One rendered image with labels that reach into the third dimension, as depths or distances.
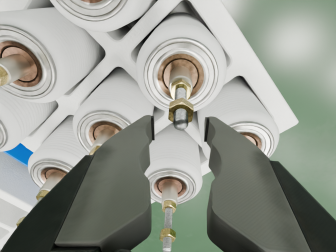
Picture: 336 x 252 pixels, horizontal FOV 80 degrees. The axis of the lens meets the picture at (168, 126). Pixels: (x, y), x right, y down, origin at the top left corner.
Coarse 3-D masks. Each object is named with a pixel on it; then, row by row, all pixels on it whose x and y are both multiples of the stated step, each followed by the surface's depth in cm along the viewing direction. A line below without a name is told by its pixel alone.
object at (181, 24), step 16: (176, 16) 26; (192, 16) 29; (160, 32) 19; (176, 32) 19; (192, 32) 19; (208, 32) 19; (144, 48) 20; (208, 48) 19; (144, 64) 20; (224, 64) 20; (224, 80) 22
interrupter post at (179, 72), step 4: (176, 68) 20; (180, 68) 19; (184, 68) 20; (172, 72) 19; (176, 72) 19; (180, 72) 18; (184, 72) 19; (188, 72) 19; (172, 76) 18; (176, 76) 18; (180, 76) 18; (184, 76) 18; (188, 76) 18; (172, 80) 18; (176, 80) 18; (188, 80) 18; (168, 84) 18; (168, 88) 18
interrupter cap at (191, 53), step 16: (160, 48) 19; (176, 48) 19; (192, 48) 19; (160, 64) 20; (176, 64) 20; (192, 64) 20; (208, 64) 20; (144, 80) 21; (160, 80) 21; (192, 80) 21; (208, 80) 21; (160, 96) 22; (192, 96) 22; (208, 96) 21
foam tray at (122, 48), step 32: (0, 0) 24; (32, 0) 24; (160, 0) 23; (192, 0) 23; (96, 32) 25; (128, 32) 25; (224, 32) 25; (128, 64) 27; (256, 64) 27; (64, 96) 31; (256, 96) 37; (160, 128) 33; (192, 128) 32
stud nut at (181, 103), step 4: (176, 100) 14; (180, 100) 14; (184, 100) 14; (172, 104) 14; (176, 104) 14; (180, 104) 14; (184, 104) 14; (188, 104) 14; (192, 104) 14; (172, 108) 14; (176, 108) 14; (184, 108) 14; (188, 108) 14; (192, 108) 14; (168, 112) 14; (172, 112) 14; (188, 112) 14; (192, 112) 14; (168, 116) 14; (172, 116) 14; (188, 116) 14; (192, 116) 14; (172, 120) 14; (188, 120) 14
